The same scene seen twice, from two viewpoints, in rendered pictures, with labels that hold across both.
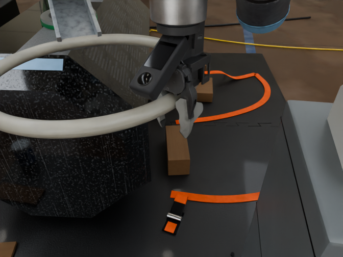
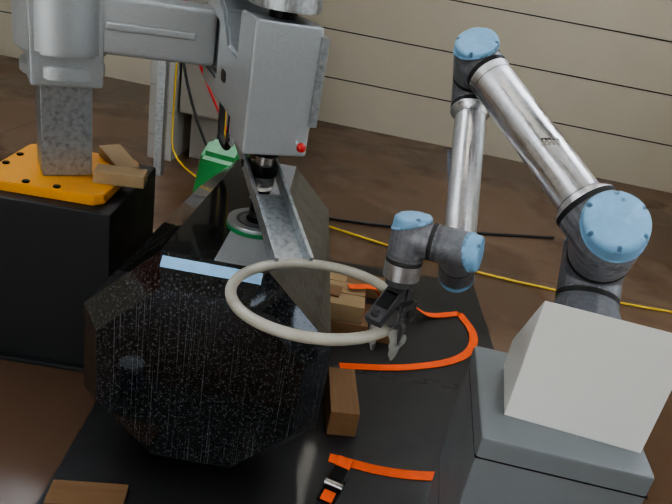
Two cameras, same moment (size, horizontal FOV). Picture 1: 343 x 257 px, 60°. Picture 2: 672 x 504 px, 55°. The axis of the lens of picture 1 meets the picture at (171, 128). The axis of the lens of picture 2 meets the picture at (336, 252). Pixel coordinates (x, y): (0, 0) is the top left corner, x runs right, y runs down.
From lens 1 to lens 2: 1.08 m
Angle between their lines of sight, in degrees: 14
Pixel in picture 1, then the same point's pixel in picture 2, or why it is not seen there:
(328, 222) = (484, 427)
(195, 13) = (413, 278)
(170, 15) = (398, 277)
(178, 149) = (345, 400)
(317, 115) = (497, 361)
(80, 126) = (328, 337)
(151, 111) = (373, 335)
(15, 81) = (210, 288)
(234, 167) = (416, 436)
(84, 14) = (291, 233)
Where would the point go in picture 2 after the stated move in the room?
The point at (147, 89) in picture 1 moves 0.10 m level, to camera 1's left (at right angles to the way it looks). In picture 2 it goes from (378, 320) to (336, 314)
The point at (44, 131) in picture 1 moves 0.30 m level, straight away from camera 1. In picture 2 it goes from (304, 337) to (257, 276)
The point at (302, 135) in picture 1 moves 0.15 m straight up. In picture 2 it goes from (480, 374) to (496, 327)
